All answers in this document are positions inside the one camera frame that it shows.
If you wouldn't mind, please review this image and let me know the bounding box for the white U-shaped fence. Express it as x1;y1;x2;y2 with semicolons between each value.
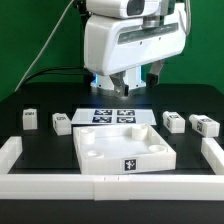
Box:
0;136;224;201

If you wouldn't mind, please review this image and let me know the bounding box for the white sheet with markers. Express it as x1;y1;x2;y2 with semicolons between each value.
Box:
72;108;156;125

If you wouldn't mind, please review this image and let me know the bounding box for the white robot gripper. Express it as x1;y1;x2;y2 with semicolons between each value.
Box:
84;7;186;97

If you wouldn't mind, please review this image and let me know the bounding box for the grey cable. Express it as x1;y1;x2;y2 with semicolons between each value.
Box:
14;0;76;92

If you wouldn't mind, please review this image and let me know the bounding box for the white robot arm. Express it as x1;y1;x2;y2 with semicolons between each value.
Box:
73;0;191;97

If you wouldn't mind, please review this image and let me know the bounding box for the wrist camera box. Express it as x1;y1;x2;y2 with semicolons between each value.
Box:
86;0;162;19

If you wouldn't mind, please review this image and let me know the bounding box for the white square tabletop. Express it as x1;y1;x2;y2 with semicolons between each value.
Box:
73;124;176;175

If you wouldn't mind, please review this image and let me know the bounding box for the black cable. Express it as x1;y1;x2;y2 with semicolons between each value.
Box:
20;66;92;88

